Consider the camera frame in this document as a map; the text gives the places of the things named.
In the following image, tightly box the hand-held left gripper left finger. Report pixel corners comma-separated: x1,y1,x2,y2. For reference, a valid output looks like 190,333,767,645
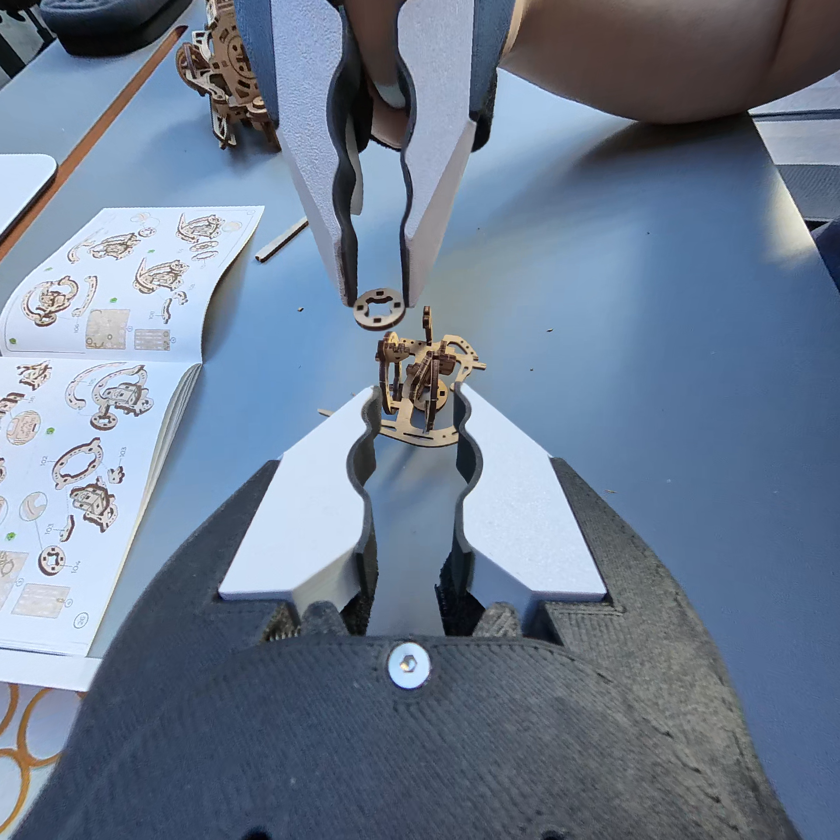
215,386,382,614

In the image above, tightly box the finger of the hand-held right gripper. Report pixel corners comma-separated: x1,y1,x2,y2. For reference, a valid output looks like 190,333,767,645
270,0,366,309
395,0,476,309

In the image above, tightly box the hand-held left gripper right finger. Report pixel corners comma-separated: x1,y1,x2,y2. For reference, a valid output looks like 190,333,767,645
451,384,609,611

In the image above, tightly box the small wooden model assembly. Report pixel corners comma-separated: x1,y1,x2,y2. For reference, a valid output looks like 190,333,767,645
317,305,488,452

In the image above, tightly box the round wooden disc part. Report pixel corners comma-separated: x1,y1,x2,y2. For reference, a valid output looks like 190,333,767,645
352,287,408,332

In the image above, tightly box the person's right forearm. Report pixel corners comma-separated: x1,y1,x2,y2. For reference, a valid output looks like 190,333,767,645
499,0,840,126

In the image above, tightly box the large assembled wooden model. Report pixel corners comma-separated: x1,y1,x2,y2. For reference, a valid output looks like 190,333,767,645
174,0,280,151

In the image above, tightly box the person's right hand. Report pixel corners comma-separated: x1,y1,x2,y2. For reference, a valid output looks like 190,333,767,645
360,71,413,148

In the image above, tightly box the black padded case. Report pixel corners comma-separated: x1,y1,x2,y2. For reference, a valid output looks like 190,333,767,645
39,0,194,56

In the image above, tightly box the tapered wooden stick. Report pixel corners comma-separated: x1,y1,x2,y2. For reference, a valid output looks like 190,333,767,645
255,217,309,265

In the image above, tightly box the open instruction booklet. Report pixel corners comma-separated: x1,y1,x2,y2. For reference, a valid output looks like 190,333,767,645
0,205,265,657

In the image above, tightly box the white rounded flat device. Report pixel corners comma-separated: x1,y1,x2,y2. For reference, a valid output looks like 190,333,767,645
0,154,59,242

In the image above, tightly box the group of orange rubber bands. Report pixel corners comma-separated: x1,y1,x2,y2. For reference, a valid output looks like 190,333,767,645
0,682,80,840

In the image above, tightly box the person's dark blue clothing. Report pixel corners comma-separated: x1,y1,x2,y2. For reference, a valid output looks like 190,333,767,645
810,220,840,296

